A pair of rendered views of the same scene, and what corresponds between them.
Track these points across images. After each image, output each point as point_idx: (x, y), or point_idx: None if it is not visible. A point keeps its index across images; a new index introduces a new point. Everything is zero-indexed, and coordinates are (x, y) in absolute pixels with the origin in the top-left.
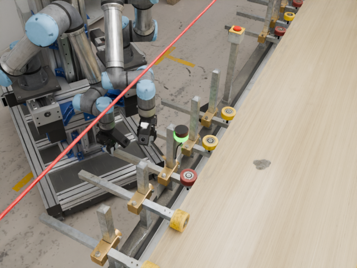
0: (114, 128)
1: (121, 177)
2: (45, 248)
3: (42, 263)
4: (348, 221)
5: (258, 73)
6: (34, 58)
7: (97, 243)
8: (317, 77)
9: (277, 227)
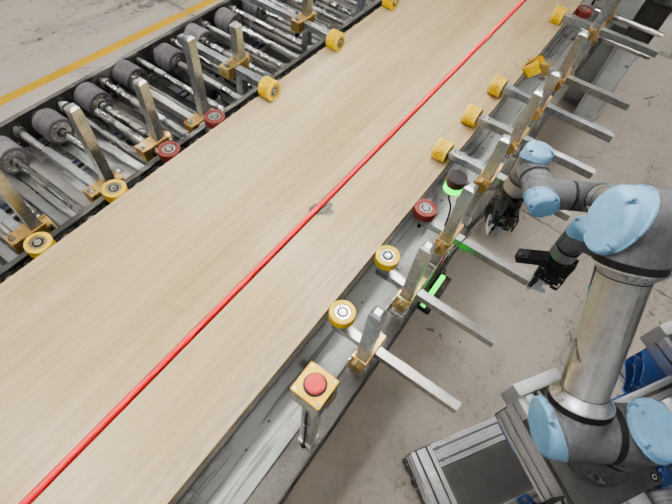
0: (548, 252)
1: (481, 423)
2: (556, 365)
3: (553, 346)
4: (252, 132)
5: None
6: None
7: (525, 138)
8: (101, 389)
9: (333, 140)
